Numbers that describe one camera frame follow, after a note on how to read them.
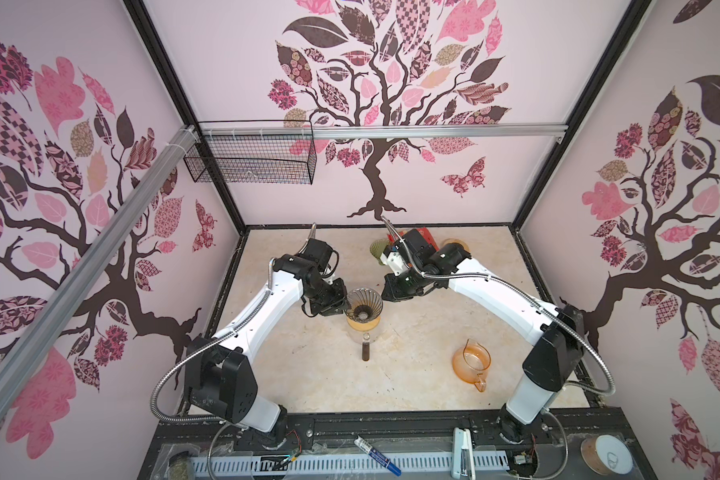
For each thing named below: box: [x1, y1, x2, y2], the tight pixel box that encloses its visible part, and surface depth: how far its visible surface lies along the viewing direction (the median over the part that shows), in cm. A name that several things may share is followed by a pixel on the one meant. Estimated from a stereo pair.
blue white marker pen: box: [353, 435, 402, 477], surface depth 71 cm
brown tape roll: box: [580, 435, 634, 475], surface depth 67 cm
